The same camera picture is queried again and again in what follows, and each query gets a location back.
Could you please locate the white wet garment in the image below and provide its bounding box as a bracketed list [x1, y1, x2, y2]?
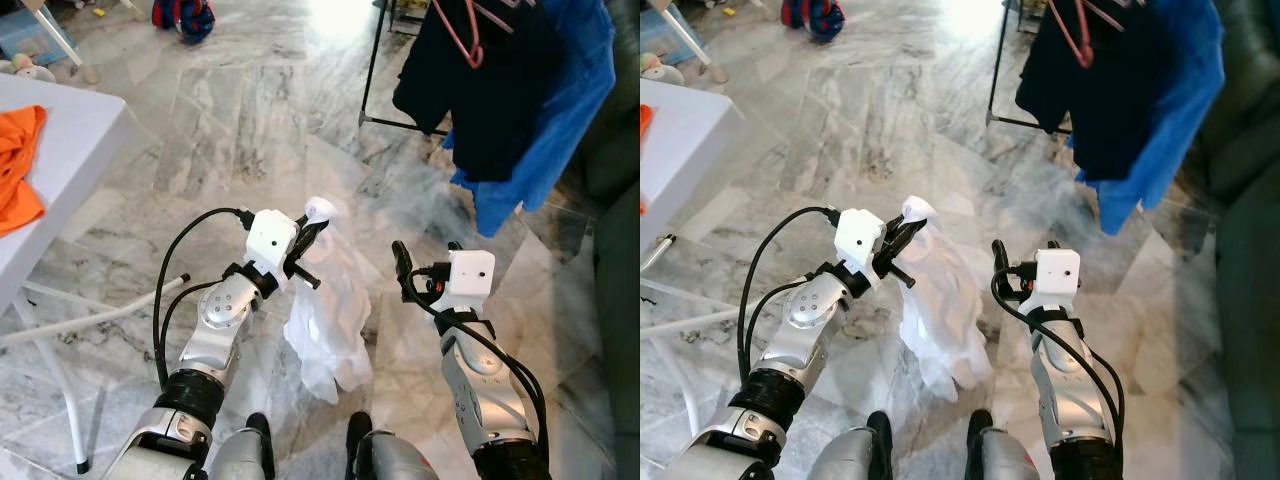
[283, 197, 373, 404]
[898, 195, 991, 401]

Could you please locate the orange logo t-shirt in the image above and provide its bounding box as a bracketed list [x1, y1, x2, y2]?
[640, 103, 653, 216]
[0, 105, 48, 238]

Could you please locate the dark navy garment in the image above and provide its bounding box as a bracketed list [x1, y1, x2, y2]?
[393, 0, 568, 183]
[1015, 0, 1176, 183]

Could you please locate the royal blue garment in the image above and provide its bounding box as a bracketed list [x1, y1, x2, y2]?
[450, 0, 617, 238]
[1075, 0, 1226, 236]

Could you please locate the dark green sofa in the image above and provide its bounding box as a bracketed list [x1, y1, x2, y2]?
[1195, 0, 1280, 480]
[585, 0, 641, 480]

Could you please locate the silver robot right leg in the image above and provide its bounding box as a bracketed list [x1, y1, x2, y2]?
[345, 412, 441, 480]
[965, 410, 1041, 480]

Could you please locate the silver robot leg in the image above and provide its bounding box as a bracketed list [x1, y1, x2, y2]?
[210, 412, 276, 480]
[820, 410, 894, 480]
[965, 410, 1041, 480]
[345, 412, 441, 480]

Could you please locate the silver robot left leg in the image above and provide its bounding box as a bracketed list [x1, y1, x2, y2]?
[210, 412, 276, 480]
[820, 410, 894, 480]

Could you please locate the black metal drying rack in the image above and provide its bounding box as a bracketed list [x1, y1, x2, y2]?
[988, 0, 1076, 136]
[360, 0, 451, 136]

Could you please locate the white folding table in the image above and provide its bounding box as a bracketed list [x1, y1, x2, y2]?
[0, 72, 191, 476]
[640, 78, 746, 441]

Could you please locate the navy red fabric bag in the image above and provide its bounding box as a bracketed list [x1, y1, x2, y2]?
[152, 0, 216, 46]
[782, 0, 846, 44]

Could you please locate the grey plush toy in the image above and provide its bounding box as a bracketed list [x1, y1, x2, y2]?
[0, 55, 56, 83]
[640, 52, 686, 86]

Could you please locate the white stand pole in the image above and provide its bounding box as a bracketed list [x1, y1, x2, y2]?
[20, 0, 101, 86]
[650, 0, 731, 84]

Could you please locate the light blue plastic box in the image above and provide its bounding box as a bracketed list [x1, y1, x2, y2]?
[640, 8, 693, 63]
[0, 12, 73, 67]

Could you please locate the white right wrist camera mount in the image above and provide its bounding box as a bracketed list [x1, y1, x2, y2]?
[448, 250, 497, 313]
[1035, 248, 1082, 311]

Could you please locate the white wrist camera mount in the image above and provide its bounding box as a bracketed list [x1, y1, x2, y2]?
[1035, 248, 1082, 311]
[245, 210, 300, 276]
[835, 208, 887, 273]
[448, 250, 497, 313]

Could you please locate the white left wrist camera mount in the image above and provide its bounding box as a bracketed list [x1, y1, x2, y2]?
[835, 208, 887, 273]
[245, 210, 300, 276]

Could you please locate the long black left arm cable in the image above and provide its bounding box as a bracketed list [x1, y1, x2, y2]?
[738, 206, 843, 386]
[154, 206, 257, 389]

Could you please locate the short black left arm cable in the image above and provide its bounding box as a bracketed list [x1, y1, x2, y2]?
[160, 280, 241, 386]
[748, 280, 826, 381]

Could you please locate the pink wire hanger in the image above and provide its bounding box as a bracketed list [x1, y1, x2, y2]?
[1047, 0, 1126, 69]
[430, 0, 513, 69]

